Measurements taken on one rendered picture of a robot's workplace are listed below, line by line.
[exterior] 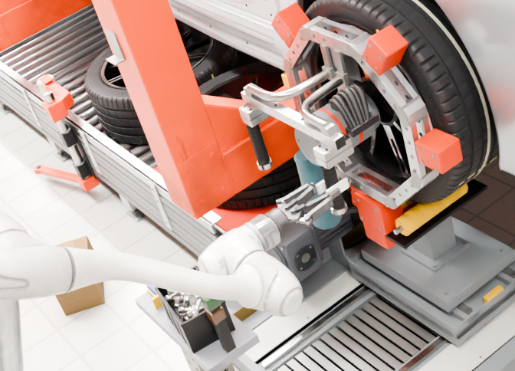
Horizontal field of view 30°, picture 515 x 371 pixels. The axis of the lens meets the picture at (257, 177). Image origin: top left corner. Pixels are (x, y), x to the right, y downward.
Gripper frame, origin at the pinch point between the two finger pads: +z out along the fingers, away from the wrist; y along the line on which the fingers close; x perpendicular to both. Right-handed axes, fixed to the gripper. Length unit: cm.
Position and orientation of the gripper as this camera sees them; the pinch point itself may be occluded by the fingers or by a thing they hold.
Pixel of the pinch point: (332, 185)
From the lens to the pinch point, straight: 248.3
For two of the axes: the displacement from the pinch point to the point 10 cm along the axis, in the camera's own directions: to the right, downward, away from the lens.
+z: 7.8, -5.1, 3.5
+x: -2.6, -7.9, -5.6
